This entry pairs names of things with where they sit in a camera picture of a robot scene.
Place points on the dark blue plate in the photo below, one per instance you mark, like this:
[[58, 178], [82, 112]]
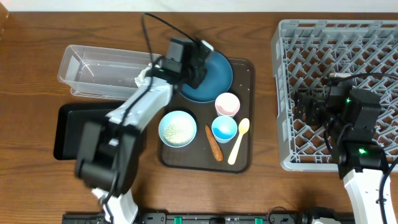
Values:
[[218, 80]]

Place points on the dark brown serving tray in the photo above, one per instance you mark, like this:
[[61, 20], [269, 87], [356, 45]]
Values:
[[197, 155]]

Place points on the yellow plastic spoon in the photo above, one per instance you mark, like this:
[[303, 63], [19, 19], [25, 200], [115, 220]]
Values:
[[243, 128]]

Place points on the pink cup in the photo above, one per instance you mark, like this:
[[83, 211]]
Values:
[[227, 104]]

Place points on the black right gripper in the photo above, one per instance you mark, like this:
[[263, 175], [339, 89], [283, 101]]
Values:
[[316, 105]]

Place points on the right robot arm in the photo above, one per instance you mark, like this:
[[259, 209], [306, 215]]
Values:
[[349, 118]]

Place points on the white tissue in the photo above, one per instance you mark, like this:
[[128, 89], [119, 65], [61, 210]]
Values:
[[141, 79]]

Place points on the black bin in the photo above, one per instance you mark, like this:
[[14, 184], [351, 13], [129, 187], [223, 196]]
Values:
[[71, 120]]

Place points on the blue cup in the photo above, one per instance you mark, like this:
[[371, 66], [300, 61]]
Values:
[[224, 128]]

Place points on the grey dishwasher rack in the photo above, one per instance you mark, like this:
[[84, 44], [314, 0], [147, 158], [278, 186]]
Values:
[[304, 53]]

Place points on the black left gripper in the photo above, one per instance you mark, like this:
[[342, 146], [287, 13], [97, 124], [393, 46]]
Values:
[[199, 74]]

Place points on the light blue bowl with rice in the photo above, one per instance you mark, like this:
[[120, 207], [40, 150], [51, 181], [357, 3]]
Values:
[[177, 129]]

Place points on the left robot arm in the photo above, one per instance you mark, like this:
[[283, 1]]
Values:
[[108, 152]]

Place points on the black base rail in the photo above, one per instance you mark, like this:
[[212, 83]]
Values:
[[161, 218]]

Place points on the clear plastic bin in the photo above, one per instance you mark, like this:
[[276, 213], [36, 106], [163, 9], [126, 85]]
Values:
[[99, 72]]

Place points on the orange carrot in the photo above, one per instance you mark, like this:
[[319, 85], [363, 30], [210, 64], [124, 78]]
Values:
[[216, 150]]

